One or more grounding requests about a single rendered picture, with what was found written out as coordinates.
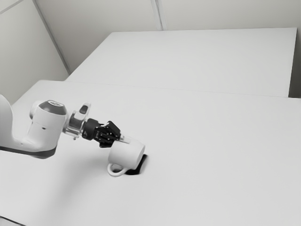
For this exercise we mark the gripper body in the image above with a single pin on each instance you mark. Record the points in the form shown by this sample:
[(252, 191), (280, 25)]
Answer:
[(91, 130)]

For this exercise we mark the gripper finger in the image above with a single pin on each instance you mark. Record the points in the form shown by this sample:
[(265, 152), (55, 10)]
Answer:
[(114, 131), (104, 140)]

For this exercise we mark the white mug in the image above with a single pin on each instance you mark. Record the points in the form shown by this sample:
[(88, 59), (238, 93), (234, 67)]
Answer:
[(127, 155)]

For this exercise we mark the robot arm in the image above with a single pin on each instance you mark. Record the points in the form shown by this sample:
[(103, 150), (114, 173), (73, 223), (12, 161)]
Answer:
[(44, 127)]

